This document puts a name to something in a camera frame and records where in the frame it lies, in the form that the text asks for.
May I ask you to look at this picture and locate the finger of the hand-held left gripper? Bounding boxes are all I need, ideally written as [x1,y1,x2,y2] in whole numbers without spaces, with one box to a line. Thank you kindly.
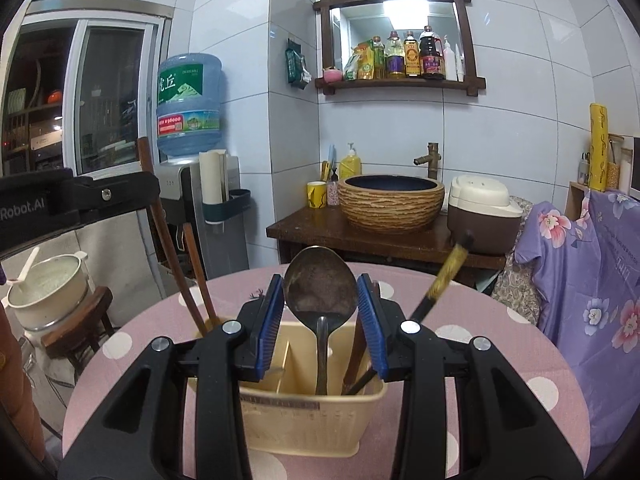
[70,170,162,234]

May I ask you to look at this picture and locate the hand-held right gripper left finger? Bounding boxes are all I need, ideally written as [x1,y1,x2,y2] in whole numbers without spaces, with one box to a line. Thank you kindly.
[59,274,287,480]

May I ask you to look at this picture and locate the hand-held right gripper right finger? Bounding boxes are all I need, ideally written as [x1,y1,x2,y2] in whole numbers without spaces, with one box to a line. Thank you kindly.
[356,273,585,480]

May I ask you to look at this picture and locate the dark patterned chopstick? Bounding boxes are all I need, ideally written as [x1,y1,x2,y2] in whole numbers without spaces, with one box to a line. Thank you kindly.
[342,367,377,396]
[407,230,476,323]

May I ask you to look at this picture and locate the metal spoon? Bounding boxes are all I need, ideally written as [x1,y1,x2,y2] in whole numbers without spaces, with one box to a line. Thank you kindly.
[282,246,360,396]

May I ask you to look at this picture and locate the brown wooden chopstick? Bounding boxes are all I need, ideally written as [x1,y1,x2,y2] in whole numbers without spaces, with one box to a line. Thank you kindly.
[137,136,207,337]
[182,222,221,328]

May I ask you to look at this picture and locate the cream plastic utensil holder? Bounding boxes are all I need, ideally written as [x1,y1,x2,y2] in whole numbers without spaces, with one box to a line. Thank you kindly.
[187,317,390,457]

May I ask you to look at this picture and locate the cream cooking pot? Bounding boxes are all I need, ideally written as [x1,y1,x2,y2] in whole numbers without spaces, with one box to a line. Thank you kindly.
[6,246,92,324]

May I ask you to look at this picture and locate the wooden storage rack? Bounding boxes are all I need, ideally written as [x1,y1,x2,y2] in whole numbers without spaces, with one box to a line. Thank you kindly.
[0,60,66,171]

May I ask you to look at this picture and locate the aluminium sliding window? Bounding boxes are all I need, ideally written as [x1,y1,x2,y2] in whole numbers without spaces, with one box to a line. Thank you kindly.
[0,0,174,181]

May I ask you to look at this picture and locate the grey water dispenser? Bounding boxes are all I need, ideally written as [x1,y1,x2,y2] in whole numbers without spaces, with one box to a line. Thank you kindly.
[160,152,251,282]

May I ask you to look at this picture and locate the white paper cup stack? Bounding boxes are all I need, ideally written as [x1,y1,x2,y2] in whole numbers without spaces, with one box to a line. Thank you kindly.
[199,149,231,206]

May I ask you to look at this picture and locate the pink polka-dot tablecloth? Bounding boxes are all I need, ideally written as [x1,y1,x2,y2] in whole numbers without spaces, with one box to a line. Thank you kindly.
[62,260,592,480]

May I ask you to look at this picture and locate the dark wooden cabinet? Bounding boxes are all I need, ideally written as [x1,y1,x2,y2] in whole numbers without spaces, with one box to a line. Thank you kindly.
[266,205,508,291]

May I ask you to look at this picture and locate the blue water bottle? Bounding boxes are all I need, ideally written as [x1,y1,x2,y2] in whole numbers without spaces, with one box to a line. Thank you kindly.
[156,52,224,159]

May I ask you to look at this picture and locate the dark teal cup holder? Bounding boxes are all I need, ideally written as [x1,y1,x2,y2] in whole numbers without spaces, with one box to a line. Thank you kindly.
[202,189,252,224]

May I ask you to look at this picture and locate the brown ribbed basin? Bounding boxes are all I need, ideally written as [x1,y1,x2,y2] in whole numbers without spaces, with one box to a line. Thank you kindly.
[337,174,446,235]

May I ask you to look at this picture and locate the yellow mug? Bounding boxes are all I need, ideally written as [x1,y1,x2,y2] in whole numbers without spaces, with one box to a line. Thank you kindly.
[306,181,328,209]

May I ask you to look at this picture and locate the grey paisley cloth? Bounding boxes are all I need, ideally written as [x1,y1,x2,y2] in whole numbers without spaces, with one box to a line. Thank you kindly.
[492,197,542,326]

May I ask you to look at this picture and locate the white brown rice cooker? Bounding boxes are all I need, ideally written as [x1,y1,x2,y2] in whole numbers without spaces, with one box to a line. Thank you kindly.
[446,175,523,256]

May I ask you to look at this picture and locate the yellow soap pump bottle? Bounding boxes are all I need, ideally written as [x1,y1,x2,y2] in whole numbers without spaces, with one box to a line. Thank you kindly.
[339,142,362,181]

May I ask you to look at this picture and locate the bamboo style faucet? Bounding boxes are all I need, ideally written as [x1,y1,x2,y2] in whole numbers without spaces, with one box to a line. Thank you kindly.
[413,142,441,179]

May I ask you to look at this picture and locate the person's brown clothing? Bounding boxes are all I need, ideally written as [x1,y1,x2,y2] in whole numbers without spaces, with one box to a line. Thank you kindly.
[0,305,48,480]

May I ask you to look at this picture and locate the green packet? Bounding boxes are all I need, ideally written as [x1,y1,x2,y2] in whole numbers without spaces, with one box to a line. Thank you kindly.
[285,37,312,91]

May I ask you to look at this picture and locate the purple floral cloth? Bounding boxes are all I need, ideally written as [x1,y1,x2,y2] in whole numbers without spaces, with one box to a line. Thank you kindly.
[515,189,640,476]

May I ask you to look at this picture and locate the light wooden rack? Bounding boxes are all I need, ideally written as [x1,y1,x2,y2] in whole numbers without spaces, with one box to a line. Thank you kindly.
[565,132,627,221]

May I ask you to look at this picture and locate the yellow snack bag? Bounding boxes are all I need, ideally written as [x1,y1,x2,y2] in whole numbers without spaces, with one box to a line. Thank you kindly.
[343,40,376,81]

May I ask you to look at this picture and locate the purple label bottle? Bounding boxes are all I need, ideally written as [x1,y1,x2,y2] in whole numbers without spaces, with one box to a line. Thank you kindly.
[385,31,407,79]

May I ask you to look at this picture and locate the green-cap oil bottle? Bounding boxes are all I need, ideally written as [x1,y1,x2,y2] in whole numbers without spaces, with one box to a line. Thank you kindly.
[371,36,387,80]

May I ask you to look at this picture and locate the yellow label bottle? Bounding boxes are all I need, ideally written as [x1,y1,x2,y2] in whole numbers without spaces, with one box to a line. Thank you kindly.
[403,30,422,78]

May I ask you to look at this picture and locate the dark sauce bottle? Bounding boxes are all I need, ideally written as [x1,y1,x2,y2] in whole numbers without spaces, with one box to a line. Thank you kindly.
[419,25,447,81]

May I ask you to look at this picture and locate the white squeeze bottle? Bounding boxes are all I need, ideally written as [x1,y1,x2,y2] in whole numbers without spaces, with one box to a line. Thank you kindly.
[442,35,459,82]

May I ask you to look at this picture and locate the yellow patterned roll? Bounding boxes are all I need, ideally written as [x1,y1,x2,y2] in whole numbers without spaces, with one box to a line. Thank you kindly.
[588,103,611,192]

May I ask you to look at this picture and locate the glass jar of grains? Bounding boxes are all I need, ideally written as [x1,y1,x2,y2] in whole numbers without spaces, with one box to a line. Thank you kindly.
[606,135,625,191]

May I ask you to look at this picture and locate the white microwave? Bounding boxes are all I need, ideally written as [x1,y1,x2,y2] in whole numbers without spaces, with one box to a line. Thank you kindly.
[627,135,640,201]

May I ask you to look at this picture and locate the blue handled brush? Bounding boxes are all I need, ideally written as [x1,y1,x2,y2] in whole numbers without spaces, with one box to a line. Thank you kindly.
[320,144,337,183]

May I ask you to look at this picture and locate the wooden framed wall shelf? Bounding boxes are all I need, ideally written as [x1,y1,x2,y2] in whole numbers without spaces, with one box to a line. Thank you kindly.
[313,0,487,98]

